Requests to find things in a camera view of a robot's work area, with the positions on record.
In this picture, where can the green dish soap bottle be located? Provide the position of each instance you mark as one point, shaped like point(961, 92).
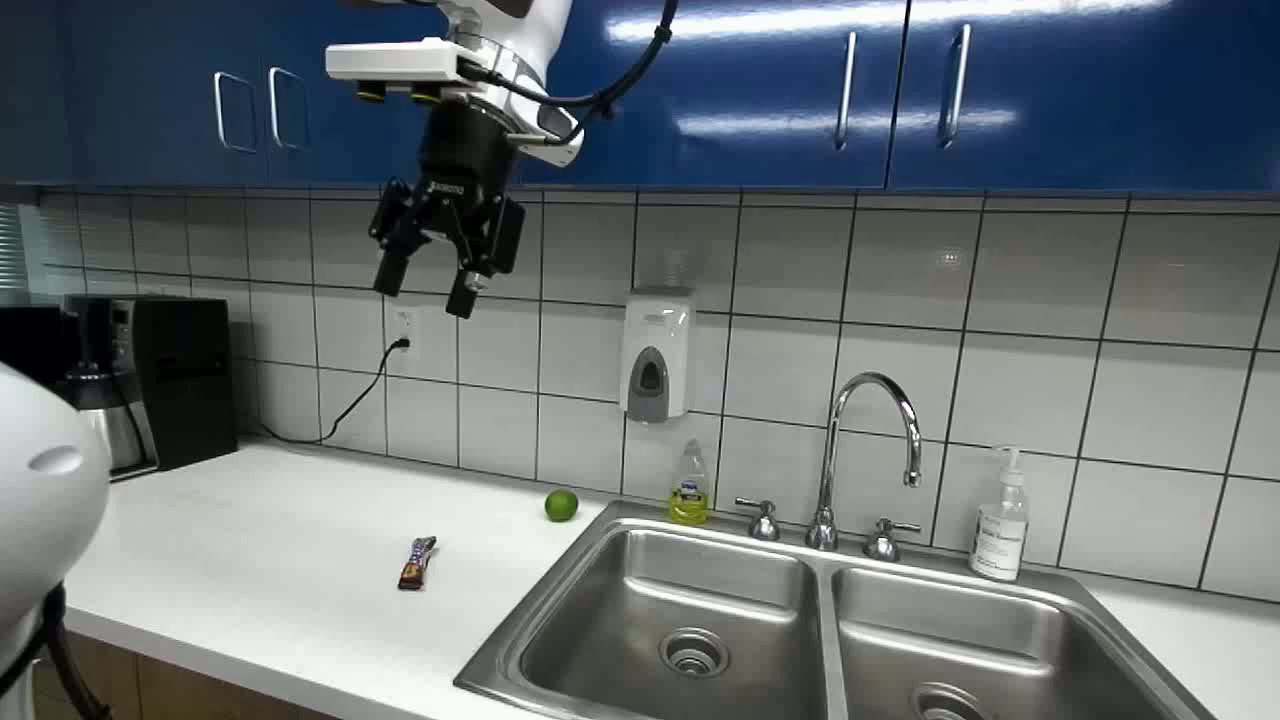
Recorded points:
point(691, 485)

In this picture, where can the black coffee maker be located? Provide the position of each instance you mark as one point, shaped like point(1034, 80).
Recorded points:
point(151, 372)

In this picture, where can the blue upper cabinets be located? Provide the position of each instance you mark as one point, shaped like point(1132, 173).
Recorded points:
point(1064, 97)

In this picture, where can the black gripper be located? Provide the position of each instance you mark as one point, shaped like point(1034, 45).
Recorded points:
point(466, 164)

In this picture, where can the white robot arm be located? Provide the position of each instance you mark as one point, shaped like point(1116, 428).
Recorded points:
point(53, 493)

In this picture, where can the green lime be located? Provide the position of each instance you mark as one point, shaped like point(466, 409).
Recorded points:
point(560, 504)

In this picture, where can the clear pump sanitizer bottle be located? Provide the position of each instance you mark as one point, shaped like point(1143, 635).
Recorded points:
point(1003, 528)

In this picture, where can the stainless steel double sink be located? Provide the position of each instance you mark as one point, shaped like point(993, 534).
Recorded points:
point(656, 623)

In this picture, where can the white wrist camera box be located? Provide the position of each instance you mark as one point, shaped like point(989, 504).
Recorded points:
point(488, 78)

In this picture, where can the white wall outlet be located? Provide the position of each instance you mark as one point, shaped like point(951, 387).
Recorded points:
point(400, 330)

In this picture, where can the white wall soap dispenser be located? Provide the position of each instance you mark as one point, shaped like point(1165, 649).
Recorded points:
point(656, 350)

